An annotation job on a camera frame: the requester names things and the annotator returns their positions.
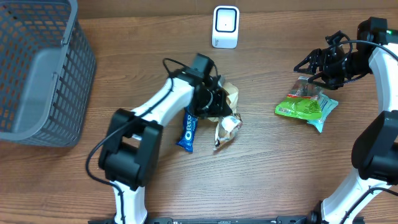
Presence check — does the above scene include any blue Oreo cookie pack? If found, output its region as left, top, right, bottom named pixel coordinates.
left=176, top=109, right=198, bottom=153

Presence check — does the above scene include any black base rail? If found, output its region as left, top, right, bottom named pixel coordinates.
left=88, top=214, right=366, bottom=224

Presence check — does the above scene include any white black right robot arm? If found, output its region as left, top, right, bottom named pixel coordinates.
left=294, top=17, right=397, bottom=224

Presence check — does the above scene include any beige tissue pack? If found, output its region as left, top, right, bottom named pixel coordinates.
left=208, top=75, right=243, bottom=151

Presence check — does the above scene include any mint wet wipes pack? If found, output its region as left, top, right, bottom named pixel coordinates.
left=307, top=93, right=338, bottom=133

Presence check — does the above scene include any dark grey plastic basket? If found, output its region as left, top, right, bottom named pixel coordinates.
left=1, top=0, right=96, bottom=147

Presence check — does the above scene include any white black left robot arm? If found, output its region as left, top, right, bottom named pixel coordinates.
left=97, top=54, right=232, bottom=223

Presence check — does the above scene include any green red snack bag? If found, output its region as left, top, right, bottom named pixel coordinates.
left=275, top=76, right=323, bottom=120

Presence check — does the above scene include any white barcode scanner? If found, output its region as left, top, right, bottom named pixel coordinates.
left=211, top=6, right=240, bottom=49

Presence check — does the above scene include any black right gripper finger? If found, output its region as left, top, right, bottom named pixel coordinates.
left=308, top=72, right=338, bottom=90
left=294, top=49, right=322, bottom=75

